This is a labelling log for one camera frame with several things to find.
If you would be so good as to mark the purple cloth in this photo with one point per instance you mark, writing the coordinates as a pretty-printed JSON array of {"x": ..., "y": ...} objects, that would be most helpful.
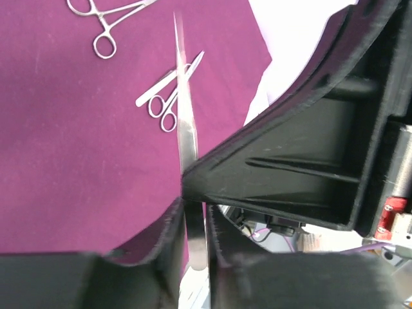
[{"x": 82, "y": 167}]

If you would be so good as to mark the straight silver tweezers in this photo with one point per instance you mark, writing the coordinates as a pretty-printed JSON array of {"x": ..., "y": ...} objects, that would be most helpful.
[{"x": 188, "y": 153}]

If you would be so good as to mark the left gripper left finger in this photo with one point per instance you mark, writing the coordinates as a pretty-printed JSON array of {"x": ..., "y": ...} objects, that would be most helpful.
[{"x": 143, "y": 272}]

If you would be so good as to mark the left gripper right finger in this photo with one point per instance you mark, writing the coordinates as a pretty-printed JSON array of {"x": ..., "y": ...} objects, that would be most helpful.
[{"x": 244, "y": 275}]

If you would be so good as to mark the curved silver tweezers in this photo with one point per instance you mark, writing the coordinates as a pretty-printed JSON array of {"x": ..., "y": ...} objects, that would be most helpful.
[{"x": 155, "y": 89}]

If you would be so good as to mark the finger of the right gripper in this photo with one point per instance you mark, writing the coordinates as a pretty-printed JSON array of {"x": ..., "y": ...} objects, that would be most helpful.
[{"x": 322, "y": 152}]

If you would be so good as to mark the silver hemostat forceps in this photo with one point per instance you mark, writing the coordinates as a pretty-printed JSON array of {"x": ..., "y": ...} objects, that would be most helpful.
[{"x": 131, "y": 9}]

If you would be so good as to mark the silver surgical scissors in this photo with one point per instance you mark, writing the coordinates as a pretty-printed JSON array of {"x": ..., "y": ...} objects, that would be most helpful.
[{"x": 167, "y": 105}]

